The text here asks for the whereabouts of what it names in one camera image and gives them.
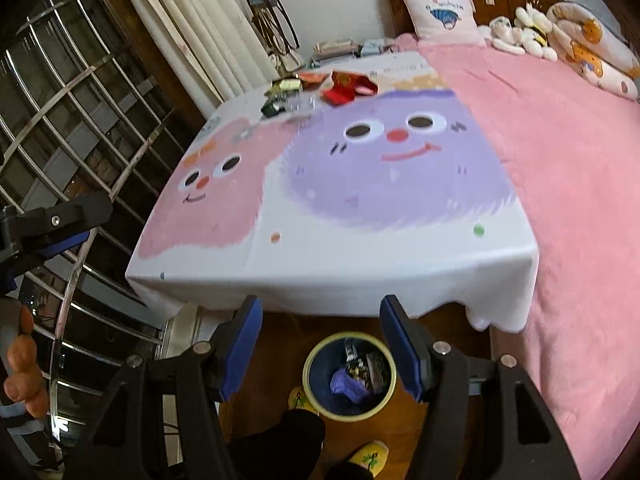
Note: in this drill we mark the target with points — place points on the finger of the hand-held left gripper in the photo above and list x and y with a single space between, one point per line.
55 220

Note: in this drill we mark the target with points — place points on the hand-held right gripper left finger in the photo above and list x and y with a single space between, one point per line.
242 345

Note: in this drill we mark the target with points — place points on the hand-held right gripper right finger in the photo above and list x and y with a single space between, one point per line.
400 350

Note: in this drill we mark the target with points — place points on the purple plastic bag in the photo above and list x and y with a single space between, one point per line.
347 385

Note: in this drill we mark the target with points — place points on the yellow rimmed trash bin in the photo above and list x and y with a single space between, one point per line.
320 375

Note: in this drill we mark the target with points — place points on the person's left forearm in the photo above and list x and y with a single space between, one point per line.
25 435

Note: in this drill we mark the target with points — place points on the person's left hand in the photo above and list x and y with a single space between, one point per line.
22 370

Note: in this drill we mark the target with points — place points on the yellow slipper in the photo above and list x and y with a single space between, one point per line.
302 400
370 455

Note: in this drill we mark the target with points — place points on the person's dark trouser leg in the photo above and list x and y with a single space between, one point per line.
280 442

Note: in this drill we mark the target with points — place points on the metal window grille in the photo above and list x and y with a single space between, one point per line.
75 110

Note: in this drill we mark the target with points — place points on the cartoon face printed bedsheet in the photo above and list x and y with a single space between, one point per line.
375 185

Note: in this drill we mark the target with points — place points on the dark green box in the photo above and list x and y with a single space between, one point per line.
272 109

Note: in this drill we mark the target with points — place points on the pink blanket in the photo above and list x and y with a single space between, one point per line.
575 185

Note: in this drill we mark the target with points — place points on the white curtain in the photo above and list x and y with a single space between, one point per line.
200 25

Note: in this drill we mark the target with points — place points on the clear plastic bottle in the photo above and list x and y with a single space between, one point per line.
300 105

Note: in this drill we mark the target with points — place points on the red foil wrapper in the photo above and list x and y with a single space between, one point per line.
345 87

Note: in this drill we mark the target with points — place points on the orange red packet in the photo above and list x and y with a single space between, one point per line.
312 78

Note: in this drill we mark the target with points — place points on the white handbag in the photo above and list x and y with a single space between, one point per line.
289 61

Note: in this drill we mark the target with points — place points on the light blue box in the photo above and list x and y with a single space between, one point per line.
372 47

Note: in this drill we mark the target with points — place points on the stack of books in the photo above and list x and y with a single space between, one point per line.
335 51

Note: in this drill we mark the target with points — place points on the white plush toy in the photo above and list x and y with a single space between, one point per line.
535 30
505 35

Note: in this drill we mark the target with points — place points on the pink white printed pillow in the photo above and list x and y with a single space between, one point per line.
442 17

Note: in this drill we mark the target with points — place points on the rolled bear print quilt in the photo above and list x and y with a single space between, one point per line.
590 45

